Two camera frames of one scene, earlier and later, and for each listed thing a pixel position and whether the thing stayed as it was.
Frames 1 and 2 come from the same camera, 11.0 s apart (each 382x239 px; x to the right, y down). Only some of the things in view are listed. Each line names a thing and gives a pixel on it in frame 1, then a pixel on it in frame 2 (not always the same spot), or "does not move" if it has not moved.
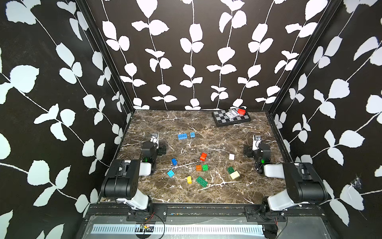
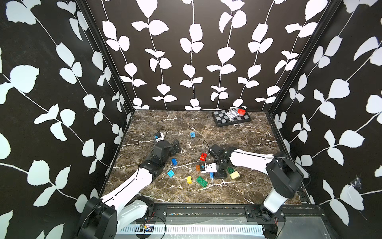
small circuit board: [144, 228] does not move
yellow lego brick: [189, 179] does not move
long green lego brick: [202, 181] does not move
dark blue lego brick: [174, 161] does not move
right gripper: [250, 149] to [219, 176]
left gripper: [160, 150] to [173, 151]
